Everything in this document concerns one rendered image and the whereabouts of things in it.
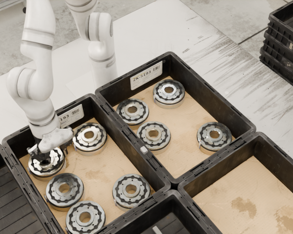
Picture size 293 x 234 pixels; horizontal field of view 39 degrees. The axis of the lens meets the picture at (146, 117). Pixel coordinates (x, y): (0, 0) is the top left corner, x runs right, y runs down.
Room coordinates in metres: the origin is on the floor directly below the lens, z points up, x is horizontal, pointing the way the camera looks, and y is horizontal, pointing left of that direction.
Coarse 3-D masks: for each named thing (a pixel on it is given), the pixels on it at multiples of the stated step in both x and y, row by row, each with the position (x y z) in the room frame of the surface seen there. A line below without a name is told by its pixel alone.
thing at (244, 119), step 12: (156, 60) 0.96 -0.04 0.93; (180, 60) 0.95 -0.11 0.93; (132, 72) 0.91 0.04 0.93; (192, 72) 0.90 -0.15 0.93; (108, 84) 0.86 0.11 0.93; (204, 84) 0.85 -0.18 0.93; (96, 96) 0.82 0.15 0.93; (216, 96) 0.80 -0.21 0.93; (108, 108) 0.77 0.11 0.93; (120, 120) 0.72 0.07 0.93; (132, 132) 0.68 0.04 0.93; (252, 132) 0.66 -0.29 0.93; (144, 144) 0.64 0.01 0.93; (228, 144) 0.63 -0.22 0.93; (216, 156) 0.59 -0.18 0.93; (192, 168) 0.56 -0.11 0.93; (180, 180) 0.52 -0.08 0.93
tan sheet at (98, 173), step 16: (112, 144) 0.71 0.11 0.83; (80, 160) 0.66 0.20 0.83; (96, 160) 0.65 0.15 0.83; (112, 160) 0.65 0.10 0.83; (128, 160) 0.65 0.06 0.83; (32, 176) 0.61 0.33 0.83; (80, 176) 0.60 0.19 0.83; (96, 176) 0.60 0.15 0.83; (112, 176) 0.60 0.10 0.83; (64, 192) 0.55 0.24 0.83; (96, 192) 0.55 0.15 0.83; (128, 192) 0.55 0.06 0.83; (112, 208) 0.50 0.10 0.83; (64, 224) 0.46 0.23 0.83
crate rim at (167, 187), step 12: (84, 96) 0.82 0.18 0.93; (60, 108) 0.77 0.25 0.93; (24, 132) 0.69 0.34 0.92; (120, 132) 0.68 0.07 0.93; (132, 144) 0.64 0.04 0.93; (12, 156) 0.61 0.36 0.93; (144, 156) 0.60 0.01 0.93; (156, 168) 0.56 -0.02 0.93; (24, 180) 0.54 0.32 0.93; (168, 180) 0.52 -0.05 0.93; (36, 192) 0.50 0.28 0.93; (156, 192) 0.49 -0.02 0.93; (144, 204) 0.46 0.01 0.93; (48, 216) 0.44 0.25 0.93; (120, 216) 0.43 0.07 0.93; (60, 228) 0.40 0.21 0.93; (108, 228) 0.40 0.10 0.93
